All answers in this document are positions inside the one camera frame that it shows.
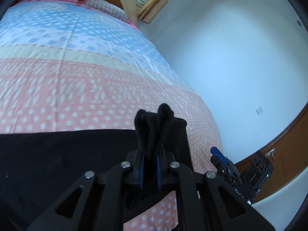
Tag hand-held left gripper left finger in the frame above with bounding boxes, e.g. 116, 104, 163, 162
25, 149, 145, 231

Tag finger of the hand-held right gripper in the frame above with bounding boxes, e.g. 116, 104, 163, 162
210, 147, 233, 175

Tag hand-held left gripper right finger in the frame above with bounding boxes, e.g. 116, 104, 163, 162
156, 149, 275, 231

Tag black pants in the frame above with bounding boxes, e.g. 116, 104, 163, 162
0, 103, 193, 231

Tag brown wooden wardrobe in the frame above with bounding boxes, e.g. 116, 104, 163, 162
234, 106, 308, 198

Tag polka dot bedsheet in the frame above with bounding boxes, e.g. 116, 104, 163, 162
0, 0, 224, 231

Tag narrow yellow curtain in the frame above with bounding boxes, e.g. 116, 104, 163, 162
137, 0, 181, 24

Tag striped pillow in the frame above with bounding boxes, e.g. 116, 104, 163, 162
83, 0, 130, 23

